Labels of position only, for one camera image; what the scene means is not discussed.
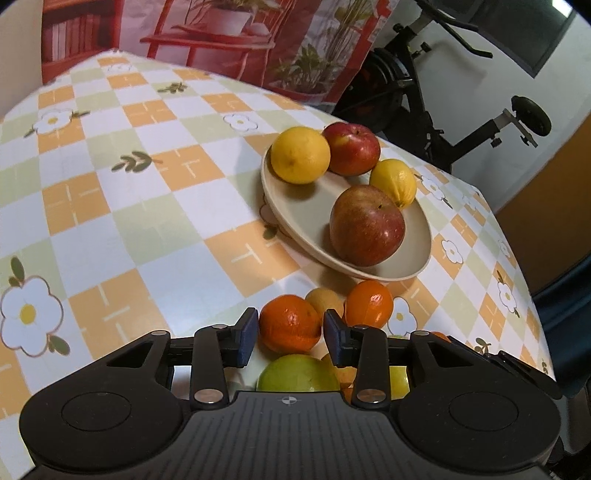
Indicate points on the checkered floral tablecloth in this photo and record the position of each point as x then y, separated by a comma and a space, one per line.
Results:
131, 201

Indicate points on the pink printed backdrop cloth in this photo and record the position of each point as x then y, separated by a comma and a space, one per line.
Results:
306, 50

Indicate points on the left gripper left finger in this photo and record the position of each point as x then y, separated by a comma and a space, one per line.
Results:
215, 348

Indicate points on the small green apple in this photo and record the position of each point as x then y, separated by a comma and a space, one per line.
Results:
399, 382

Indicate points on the black exercise bike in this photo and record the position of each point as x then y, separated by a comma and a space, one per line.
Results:
388, 96

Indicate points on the round yellow orange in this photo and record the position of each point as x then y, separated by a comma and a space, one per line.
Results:
300, 155

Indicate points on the orange tangerine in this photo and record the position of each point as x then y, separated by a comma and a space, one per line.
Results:
346, 377
441, 336
288, 324
370, 303

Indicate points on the large green apple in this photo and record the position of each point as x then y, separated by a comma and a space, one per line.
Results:
297, 373

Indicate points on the beige round plate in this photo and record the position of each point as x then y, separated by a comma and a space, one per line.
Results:
304, 212

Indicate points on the dark red apple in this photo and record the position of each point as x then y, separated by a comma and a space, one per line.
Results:
365, 226

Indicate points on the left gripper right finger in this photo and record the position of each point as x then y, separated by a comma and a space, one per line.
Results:
366, 349

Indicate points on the small tan longan fruit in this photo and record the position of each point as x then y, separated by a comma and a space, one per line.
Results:
323, 299

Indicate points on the wooden door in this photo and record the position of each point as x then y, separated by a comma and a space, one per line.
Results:
547, 223

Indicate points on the yellow lemon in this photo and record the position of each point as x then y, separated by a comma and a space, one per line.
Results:
396, 180

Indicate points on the bright red apple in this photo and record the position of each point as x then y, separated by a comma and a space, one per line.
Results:
355, 150

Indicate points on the blue curtain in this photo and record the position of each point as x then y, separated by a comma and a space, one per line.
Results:
564, 311

